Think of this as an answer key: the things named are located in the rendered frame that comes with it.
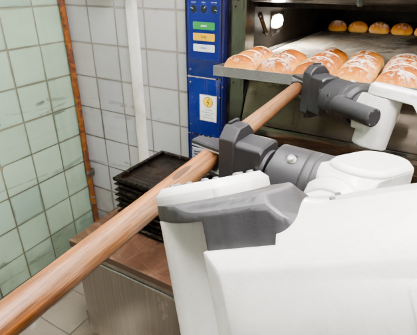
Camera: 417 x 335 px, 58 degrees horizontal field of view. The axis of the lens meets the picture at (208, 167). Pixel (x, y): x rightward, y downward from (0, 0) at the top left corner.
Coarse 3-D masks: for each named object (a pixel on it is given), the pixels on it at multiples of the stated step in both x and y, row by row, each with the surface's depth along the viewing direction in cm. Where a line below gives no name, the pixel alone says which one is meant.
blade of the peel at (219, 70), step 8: (224, 64) 113; (216, 72) 108; (224, 72) 106; (232, 72) 105; (240, 72) 104; (248, 72) 103; (256, 72) 102; (264, 72) 101; (272, 72) 100; (264, 80) 102; (272, 80) 101; (280, 80) 99; (288, 80) 98; (416, 88) 85
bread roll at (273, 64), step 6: (264, 60) 103; (270, 60) 101; (276, 60) 101; (282, 60) 101; (258, 66) 104; (264, 66) 102; (270, 66) 101; (276, 66) 100; (282, 66) 100; (288, 66) 100; (282, 72) 100; (288, 72) 100
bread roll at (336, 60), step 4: (320, 52) 111; (324, 52) 110; (328, 52) 110; (312, 56) 112; (328, 56) 108; (332, 56) 108; (336, 56) 108; (336, 60) 108; (340, 60) 108; (336, 64) 108; (340, 64) 108
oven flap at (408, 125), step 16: (256, 80) 137; (256, 96) 138; (272, 96) 135; (288, 112) 132; (400, 112) 116; (416, 112) 114; (272, 128) 133; (288, 128) 133; (304, 128) 130; (320, 128) 128; (336, 128) 125; (352, 128) 123; (400, 128) 116; (416, 128) 114; (336, 144) 123; (352, 144) 121; (400, 144) 116; (416, 144) 114; (416, 160) 113
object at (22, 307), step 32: (288, 96) 80; (256, 128) 66; (192, 160) 51; (128, 224) 39; (64, 256) 34; (96, 256) 35; (32, 288) 30; (64, 288) 32; (0, 320) 28; (32, 320) 30
